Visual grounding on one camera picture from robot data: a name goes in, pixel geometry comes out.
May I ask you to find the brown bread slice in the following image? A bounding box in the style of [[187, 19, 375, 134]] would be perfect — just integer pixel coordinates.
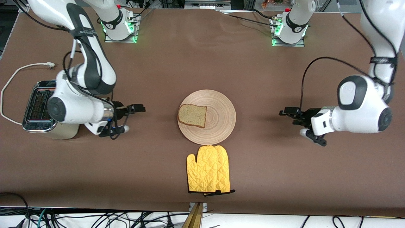
[[178, 104, 207, 129]]

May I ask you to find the round wooden plate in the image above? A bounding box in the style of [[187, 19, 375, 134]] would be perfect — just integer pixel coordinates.
[[177, 90, 236, 145]]

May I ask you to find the beige chrome toaster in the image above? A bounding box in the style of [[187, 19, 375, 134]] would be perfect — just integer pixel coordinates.
[[22, 80, 80, 140]]

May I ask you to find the brown table cover sheet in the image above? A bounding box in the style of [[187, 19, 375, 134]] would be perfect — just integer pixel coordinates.
[[0, 6, 405, 217]]

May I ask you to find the yellow quilted oven mitt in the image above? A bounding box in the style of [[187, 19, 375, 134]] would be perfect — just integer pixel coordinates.
[[215, 145, 236, 197], [186, 145, 222, 193]]

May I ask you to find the brass metal bar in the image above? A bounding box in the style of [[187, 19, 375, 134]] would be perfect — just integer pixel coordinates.
[[182, 203, 203, 228]]

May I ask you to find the grey metal box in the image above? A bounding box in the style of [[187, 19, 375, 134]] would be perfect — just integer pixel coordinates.
[[184, 0, 231, 10]]

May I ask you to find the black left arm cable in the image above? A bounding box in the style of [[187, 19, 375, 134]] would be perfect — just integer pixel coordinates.
[[299, 0, 397, 110]]

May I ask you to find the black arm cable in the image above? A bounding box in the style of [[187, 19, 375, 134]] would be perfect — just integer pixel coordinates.
[[299, 0, 397, 110], [13, 0, 130, 140]]

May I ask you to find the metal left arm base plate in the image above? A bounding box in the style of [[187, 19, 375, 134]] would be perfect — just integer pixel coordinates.
[[271, 17, 306, 47]]

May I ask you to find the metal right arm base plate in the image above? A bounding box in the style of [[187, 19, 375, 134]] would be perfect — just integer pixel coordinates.
[[104, 14, 139, 43]]

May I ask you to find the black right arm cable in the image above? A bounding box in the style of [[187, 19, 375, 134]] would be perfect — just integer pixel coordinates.
[[13, 0, 130, 140]]

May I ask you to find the white toaster power cord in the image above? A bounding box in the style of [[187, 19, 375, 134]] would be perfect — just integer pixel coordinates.
[[1, 62, 56, 126]]

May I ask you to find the black cable bundle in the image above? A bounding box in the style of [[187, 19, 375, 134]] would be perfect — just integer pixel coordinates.
[[47, 212, 178, 228]]

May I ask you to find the small metal bracket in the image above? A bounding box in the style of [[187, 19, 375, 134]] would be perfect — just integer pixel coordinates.
[[189, 202, 208, 212]]

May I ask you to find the teal cable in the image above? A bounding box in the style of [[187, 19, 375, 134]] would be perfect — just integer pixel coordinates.
[[36, 208, 48, 228]]

